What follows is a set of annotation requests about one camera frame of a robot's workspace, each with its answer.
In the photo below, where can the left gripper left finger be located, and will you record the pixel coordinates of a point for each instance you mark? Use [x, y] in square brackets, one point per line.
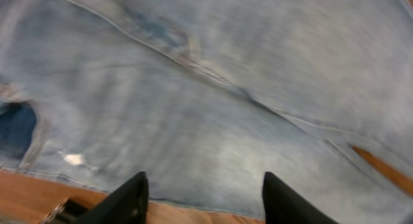
[126, 205]

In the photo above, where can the light blue denim jeans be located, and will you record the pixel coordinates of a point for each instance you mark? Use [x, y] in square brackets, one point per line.
[205, 96]

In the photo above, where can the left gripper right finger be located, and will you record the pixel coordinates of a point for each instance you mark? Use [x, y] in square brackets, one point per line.
[283, 205]

